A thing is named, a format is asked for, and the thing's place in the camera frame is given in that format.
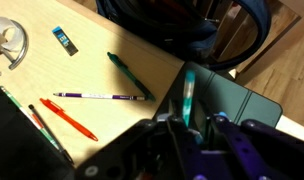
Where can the blue backpack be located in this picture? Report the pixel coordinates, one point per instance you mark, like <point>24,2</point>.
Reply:
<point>178,30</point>

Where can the black open laptop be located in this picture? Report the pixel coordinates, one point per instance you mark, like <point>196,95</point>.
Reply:
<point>15,143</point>

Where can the purple white pencil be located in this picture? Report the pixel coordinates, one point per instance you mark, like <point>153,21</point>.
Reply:
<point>102,96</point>

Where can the dark green pen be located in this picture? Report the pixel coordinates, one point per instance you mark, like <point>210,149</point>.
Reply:
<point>130,76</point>

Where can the blue black lead case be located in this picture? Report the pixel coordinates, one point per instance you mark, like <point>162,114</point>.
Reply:
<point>65,40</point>

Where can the teal pen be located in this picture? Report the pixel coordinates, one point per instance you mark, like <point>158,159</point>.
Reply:
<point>188,96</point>

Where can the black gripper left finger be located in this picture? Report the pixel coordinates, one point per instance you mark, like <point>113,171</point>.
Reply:
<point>125,153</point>

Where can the red pen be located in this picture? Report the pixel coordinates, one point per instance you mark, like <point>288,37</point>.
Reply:
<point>67,118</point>

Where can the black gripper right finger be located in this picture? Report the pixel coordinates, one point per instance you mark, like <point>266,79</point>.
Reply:
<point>258,153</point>

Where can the dark green tablet case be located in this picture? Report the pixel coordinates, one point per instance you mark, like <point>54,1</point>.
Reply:
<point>232,96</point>

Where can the light wooden chair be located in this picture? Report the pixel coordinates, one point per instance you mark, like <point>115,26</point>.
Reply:
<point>240,36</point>

